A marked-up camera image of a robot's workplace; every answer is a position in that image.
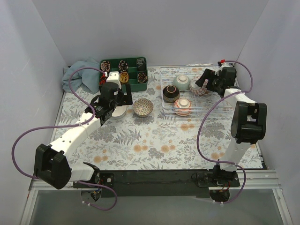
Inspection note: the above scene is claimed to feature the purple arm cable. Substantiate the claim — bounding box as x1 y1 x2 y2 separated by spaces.
12 67 118 210
196 60 254 203

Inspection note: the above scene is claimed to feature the pink black rolled band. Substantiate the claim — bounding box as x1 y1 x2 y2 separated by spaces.
100 60 111 73

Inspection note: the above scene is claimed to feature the brown checker pattern bowl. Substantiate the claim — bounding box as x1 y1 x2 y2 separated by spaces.
132 98 154 117

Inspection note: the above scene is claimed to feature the light blue denim cloth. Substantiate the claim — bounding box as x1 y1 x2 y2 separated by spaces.
61 58 100 94

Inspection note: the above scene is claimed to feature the black white rolled band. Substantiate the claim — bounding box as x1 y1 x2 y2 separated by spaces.
118 60 128 72

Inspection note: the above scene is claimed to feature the brown floral rolled band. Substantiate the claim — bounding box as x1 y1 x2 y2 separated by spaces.
137 72 148 83

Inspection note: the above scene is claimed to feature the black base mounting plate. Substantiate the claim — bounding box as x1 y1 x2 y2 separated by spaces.
72 169 242 198

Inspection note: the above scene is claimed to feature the white orange ring bowl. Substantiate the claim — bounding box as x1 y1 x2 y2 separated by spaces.
173 97 192 117

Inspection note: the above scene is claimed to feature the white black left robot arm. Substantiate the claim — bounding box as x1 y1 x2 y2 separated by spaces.
34 82 133 189

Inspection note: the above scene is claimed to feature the grey folded item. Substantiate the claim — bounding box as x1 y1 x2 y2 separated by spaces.
136 58 146 71

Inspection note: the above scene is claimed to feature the red diamond pattern bowl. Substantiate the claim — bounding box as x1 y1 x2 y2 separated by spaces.
189 78 210 96

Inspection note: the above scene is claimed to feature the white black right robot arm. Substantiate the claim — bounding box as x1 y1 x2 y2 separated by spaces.
195 66 267 188

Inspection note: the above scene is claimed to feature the black gold bowl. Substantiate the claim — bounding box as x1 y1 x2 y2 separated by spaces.
163 85 180 103

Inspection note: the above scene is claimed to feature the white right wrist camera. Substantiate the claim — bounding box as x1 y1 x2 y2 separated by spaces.
215 59 234 74

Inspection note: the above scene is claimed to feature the orange black rolled band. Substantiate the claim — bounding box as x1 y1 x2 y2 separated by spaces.
99 75 106 85

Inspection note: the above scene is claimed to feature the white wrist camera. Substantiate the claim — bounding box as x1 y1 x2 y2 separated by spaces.
106 71 121 89
215 59 234 74

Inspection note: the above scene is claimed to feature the pale green bowl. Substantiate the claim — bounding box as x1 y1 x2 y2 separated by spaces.
172 75 190 91

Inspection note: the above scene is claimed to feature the white wire dish rack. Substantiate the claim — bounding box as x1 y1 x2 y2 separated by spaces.
159 63 233 117

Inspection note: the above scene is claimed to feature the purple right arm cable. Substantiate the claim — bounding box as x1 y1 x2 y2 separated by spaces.
196 60 254 203

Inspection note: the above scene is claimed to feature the yellow rolled band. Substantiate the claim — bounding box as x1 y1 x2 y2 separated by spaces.
119 71 129 85

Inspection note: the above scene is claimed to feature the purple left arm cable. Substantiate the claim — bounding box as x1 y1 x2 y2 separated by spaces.
12 67 118 210

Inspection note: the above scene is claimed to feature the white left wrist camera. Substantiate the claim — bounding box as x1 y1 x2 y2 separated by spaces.
106 71 121 89

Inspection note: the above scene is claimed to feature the plain white bowl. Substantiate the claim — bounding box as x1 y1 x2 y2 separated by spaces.
112 105 127 119

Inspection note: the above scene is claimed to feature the green compartment organizer tray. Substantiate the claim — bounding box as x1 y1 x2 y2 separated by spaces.
100 57 148 92

